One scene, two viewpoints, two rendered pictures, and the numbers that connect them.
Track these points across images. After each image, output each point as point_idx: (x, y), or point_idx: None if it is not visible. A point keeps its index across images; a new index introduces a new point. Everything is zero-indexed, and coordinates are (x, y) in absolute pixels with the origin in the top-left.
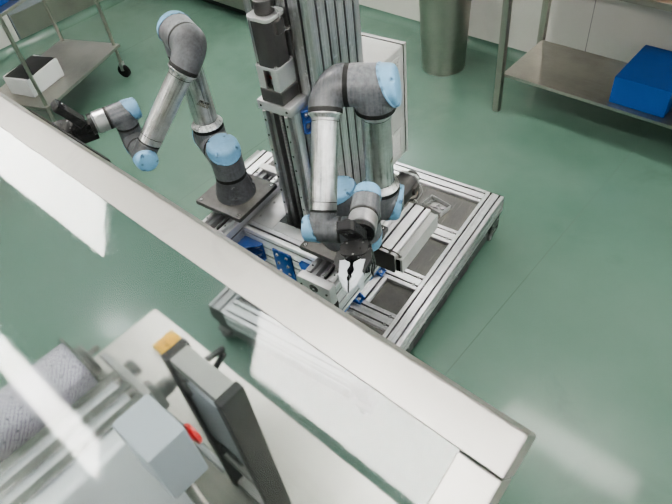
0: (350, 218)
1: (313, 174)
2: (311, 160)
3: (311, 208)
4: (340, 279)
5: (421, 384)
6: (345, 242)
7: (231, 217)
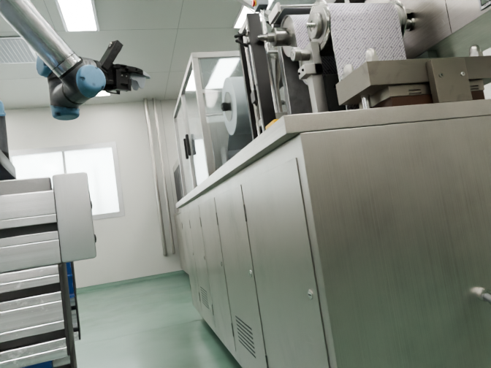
0: (90, 59)
1: (52, 27)
2: (39, 14)
3: (80, 58)
4: (145, 72)
5: None
6: (116, 63)
7: (11, 166)
